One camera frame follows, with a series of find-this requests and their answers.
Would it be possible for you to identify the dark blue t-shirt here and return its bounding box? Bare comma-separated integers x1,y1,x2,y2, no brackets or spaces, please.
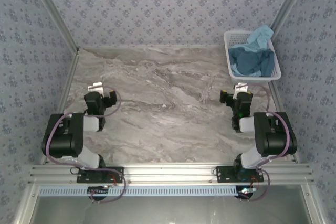
227,47,275,77

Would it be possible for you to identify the white plastic basket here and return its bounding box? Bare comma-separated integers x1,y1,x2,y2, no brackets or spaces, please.
223,30,282,83

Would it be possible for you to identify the light blue t-shirt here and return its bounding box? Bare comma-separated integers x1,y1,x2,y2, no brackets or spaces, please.
229,25,274,78

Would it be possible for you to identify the small circuit board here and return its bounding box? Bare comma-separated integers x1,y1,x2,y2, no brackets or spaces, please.
87,186,110,196
235,186,257,199

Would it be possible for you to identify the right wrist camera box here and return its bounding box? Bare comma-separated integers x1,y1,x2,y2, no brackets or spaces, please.
234,83,249,99

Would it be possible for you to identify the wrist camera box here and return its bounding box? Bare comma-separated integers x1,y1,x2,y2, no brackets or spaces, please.
234,83,249,99
87,82,104,95

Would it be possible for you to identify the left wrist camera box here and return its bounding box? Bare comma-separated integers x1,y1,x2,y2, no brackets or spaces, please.
87,82,104,95

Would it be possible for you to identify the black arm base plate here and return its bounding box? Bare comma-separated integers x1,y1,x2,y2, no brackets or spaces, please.
215,165,265,184
76,166,124,184

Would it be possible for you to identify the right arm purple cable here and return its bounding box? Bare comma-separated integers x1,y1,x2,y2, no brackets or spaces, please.
237,82,299,203

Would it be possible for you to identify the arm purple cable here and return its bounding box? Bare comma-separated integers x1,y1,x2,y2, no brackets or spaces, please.
43,89,128,204
237,82,299,203

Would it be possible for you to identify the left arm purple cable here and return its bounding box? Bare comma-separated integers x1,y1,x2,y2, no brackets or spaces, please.
43,89,128,204

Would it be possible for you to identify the aluminium cross rail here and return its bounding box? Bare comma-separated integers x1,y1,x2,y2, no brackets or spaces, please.
28,163,314,183

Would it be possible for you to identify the pale blue slotted cable duct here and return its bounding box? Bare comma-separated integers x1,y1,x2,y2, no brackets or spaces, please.
38,185,237,197

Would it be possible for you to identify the aluminium lower frame bar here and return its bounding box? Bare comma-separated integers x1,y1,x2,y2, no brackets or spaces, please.
300,183,326,224
12,183,40,224

